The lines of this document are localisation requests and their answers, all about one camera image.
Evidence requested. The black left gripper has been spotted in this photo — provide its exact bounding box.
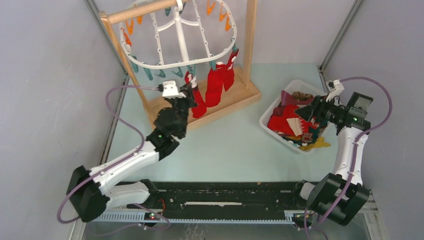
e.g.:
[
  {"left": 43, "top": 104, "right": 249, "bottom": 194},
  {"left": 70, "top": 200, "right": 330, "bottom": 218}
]
[{"left": 167, "top": 82, "right": 198, "bottom": 137}]

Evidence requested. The red beige zigzag sock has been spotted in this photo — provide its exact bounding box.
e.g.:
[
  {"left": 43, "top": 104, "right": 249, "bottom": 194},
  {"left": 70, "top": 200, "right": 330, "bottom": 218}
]
[{"left": 286, "top": 117, "right": 316, "bottom": 136}]

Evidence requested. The red Santa sock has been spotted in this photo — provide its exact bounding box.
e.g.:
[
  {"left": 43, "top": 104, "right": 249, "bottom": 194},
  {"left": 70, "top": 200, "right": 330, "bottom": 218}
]
[
  {"left": 205, "top": 61, "right": 226, "bottom": 108},
  {"left": 184, "top": 71, "right": 207, "bottom": 119},
  {"left": 223, "top": 49, "right": 239, "bottom": 92}
]

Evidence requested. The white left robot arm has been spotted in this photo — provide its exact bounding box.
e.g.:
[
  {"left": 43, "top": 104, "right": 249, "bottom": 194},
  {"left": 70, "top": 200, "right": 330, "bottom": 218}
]
[{"left": 56, "top": 80, "right": 197, "bottom": 224}]

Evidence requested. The pile of colourful socks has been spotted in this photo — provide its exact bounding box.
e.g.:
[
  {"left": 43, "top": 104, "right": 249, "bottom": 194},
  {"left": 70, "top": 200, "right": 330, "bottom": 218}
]
[{"left": 266, "top": 90, "right": 331, "bottom": 152}]

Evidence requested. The wooden hanger stand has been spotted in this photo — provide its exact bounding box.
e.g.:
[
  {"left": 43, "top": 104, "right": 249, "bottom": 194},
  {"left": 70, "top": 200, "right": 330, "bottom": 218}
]
[{"left": 98, "top": 0, "right": 262, "bottom": 132}]

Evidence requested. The white oval clip hanger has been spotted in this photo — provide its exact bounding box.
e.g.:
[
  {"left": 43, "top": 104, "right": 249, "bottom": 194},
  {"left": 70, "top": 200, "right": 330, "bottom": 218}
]
[{"left": 119, "top": 0, "right": 237, "bottom": 72}]

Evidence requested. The teal clothespin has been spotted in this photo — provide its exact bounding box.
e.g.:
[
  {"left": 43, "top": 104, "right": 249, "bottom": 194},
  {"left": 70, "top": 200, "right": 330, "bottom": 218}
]
[
  {"left": 186, "top": 64, "right": 196, "bottom": 79},
  {"left": 165, "top": 7, "right": 172, "bottom": 17},
  {"left": 208, "top": 60, "right": 217, "bottom": 71},
  {"left": 231, "top": 43, "right": 239, "bottom": 55},
  {"left": 171, "top": 66, "right": 184, "bottom": 78},
  {"left": 155, "top": 69, "right": 166, "bottom": 79}
]

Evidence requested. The orange clothespin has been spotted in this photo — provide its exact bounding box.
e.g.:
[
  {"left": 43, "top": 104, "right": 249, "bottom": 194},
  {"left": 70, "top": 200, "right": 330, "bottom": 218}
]
[
  {"left": 206, "top": 0, "right": 216, "bottom": 16},
  {"left": 225, "top": 13, "right": 232, "bottom": 32},
  {"left": 125, "top": 19, "right": 134, "bottom": 36}
]

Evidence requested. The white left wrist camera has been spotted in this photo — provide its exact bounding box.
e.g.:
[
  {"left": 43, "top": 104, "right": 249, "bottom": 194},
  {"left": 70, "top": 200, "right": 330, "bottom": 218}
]
[{"left": 158, "top": 80, "right": 187, "bottom": 99}]

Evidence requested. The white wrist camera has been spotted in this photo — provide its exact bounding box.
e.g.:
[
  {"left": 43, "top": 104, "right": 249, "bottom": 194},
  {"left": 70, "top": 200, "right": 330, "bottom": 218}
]
[
  {"left": 158, "top": 80, "right": 187, "bottom": 99},
  {"left": 325, "top": 79, "right": 345, "bottom": 102}
]

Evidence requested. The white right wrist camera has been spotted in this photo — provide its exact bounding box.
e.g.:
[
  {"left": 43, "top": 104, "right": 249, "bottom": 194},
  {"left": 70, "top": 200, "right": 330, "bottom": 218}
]
[{"left": 325, "top": 79, "right": 345, "bottom": 102}]

